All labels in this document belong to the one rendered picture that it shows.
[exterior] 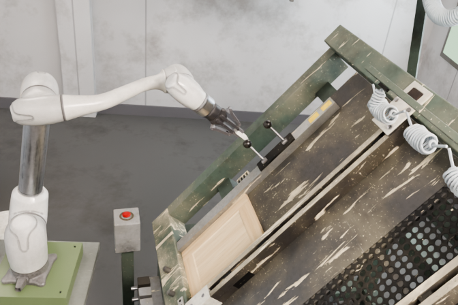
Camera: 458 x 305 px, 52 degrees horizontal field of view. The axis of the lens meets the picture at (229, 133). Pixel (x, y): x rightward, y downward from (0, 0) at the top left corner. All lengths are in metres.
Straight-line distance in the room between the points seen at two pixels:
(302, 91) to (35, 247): 1.32
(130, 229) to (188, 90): 0.79
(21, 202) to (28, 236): 0.19
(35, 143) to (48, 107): 0.30
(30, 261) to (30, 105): 0.68
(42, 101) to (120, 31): 3.01
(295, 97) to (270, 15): 2.61
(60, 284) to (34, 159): 0.55
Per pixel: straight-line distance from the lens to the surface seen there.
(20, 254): 2.13
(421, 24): 2.31
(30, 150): 2.09
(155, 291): 2.24
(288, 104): 2.16
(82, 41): 4.75
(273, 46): 4.80
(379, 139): 1.66
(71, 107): 1.81
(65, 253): 2.34
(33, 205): 2.22
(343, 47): 2.03
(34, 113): 1.81
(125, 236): 2.32
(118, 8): 4.70
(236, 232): 1.97
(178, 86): 1.82
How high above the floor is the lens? 2.44
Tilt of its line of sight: 30 degrees down
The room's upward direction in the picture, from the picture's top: 6 degrees clockwise
